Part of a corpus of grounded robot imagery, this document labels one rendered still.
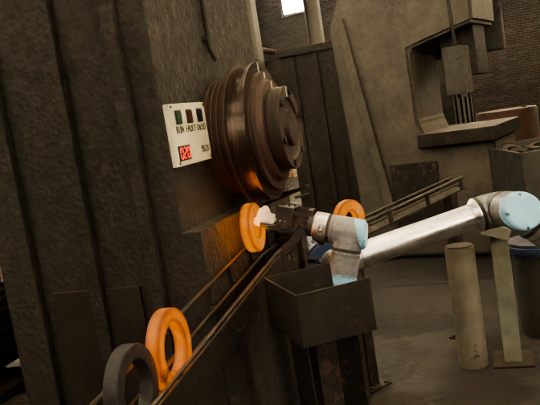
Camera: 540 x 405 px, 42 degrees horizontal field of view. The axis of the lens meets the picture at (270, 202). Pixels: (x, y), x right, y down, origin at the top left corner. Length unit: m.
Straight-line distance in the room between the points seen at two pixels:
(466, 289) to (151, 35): 1.66
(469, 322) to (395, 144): 2.26
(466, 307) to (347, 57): 2.58
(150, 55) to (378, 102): 3.21
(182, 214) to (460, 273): 1.35
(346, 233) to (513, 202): 0.51
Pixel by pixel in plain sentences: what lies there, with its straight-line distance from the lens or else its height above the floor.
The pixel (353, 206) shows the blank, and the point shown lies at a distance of 2.85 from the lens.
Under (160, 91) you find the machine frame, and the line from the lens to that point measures 2.03.
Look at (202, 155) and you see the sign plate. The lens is 2.18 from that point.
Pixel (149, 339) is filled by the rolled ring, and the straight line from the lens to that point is 1.58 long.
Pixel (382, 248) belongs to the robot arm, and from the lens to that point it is 2.30.
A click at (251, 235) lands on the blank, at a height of 0.81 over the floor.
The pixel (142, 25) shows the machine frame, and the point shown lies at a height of 1.46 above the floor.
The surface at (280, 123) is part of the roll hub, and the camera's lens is 2.26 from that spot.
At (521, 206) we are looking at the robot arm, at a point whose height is 0.77.
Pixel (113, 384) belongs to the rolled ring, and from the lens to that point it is 1.42.
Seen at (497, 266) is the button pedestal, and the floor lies 0.42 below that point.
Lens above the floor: 1.16
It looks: 7 degrees down
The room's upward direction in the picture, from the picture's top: 9 degrees counter-clockwise
